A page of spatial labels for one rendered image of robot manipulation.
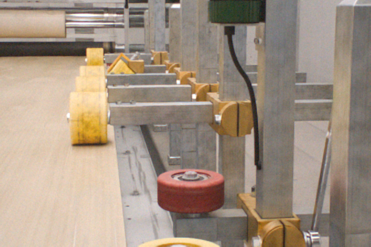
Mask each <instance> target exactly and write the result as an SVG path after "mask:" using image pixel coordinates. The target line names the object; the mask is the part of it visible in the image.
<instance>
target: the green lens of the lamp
mask: <svg viewBox="0 0 371 247"><path fill-rule="evenodd" d="M262 21H263V1H208V22H262Z"/></svg>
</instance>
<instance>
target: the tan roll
mask: <svg viewBox="0 0 371 247"><path fill-rule="evenodd" d="M71 28H124V20H84V21H74V20H65V11H64V10H0V38H66V29H71Z"/></svg>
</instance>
